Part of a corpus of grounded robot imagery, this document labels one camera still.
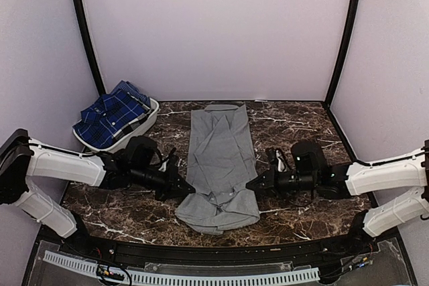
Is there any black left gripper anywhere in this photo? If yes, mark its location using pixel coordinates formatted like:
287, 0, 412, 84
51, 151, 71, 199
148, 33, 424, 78
130, 163, 194, 202

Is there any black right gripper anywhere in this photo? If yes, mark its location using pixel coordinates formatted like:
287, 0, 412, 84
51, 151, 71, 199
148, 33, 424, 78
247, 164, 319, 200

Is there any grey long sleeve shirt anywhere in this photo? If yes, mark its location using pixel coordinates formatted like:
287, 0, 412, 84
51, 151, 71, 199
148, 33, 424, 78
176, 104, 260, 235

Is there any white laundry basket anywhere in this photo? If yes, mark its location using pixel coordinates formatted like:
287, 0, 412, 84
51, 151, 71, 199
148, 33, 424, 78
72, 98, 160, 153

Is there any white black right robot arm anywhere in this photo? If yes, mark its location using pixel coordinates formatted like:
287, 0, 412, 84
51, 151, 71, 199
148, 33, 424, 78
246, 141, 428, 255

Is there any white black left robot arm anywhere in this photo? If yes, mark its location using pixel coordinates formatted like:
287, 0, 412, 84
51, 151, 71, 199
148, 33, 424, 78
1, 129, 195, 257

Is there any black white checked shirt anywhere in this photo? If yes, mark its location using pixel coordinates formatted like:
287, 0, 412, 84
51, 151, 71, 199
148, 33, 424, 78
112, 113, 150, 143

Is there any blue plaid shirt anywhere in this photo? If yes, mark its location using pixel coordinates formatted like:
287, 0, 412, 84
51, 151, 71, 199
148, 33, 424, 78
73, 89, 150, 149

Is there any blue small-check shirt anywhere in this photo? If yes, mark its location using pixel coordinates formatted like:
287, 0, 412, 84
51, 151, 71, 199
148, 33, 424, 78
111, 80, 151, 107

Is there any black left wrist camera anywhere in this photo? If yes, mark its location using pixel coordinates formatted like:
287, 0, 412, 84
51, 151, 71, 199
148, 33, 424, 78
125, 135, 177, 171

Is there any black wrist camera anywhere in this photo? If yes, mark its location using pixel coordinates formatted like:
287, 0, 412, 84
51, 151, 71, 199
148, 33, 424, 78
125, 135, 177, 171
265, 140, 328, 176

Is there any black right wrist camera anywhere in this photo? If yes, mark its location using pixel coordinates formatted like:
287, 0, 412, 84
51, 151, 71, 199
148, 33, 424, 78
265, 140, 328, 176

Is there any white slotted cable duct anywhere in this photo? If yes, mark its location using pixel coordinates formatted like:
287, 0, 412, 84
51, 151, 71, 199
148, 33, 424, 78
43, 251, 320, 286

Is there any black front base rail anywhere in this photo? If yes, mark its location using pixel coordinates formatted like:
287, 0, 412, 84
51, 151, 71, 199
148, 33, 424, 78
40, 224, 400, 269

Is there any black right frame post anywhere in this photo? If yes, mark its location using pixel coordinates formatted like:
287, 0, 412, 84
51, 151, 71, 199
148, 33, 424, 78
323, 0, 359, 110

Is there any black frame post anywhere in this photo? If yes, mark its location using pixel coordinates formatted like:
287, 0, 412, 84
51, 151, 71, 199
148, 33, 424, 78
323, 0, 359, 110
72, 0, 106, 96

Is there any black left frame post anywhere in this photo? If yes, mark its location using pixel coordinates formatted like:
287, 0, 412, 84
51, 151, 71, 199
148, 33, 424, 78
72, 0, 106, 96

